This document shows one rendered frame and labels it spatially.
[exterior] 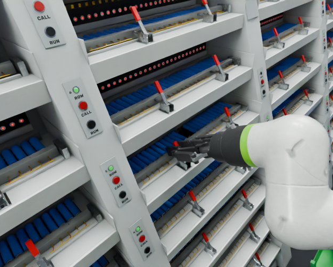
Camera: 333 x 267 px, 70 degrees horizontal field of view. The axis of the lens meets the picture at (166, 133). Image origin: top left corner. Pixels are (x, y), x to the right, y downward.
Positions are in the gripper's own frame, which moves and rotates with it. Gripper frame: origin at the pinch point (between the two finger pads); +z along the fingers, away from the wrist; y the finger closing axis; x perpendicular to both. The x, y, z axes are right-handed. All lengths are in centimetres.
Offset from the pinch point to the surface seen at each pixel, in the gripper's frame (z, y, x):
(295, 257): 15, 53, -99
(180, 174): -0.2, -3.5, -7.0
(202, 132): 4.1, 15.1, -1.9
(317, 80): 3, 113, -17
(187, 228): 3.6, -7.0, -25.5
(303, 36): -4, 92, 11
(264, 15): -7, 58, 27
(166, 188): -0.9, -10.0, -7.5
